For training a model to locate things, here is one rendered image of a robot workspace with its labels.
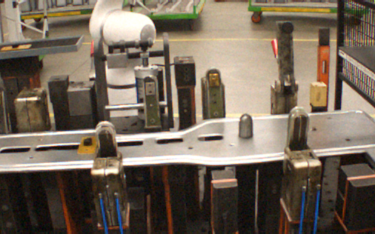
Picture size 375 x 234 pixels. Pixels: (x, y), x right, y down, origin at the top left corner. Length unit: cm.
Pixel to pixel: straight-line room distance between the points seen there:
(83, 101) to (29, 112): 14
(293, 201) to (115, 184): 32
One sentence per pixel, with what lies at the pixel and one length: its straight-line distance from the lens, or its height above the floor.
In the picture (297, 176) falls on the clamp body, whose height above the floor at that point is 102.
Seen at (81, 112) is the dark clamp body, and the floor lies 102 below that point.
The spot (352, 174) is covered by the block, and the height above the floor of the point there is 98.
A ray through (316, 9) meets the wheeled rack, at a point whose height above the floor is 26.
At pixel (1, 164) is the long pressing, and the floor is 100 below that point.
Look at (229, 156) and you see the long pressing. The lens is 99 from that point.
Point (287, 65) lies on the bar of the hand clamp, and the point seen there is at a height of 111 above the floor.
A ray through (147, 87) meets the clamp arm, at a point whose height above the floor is 108.
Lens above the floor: 143
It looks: 21 degrees down
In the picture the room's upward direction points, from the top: 3 degrees counter-clockwise
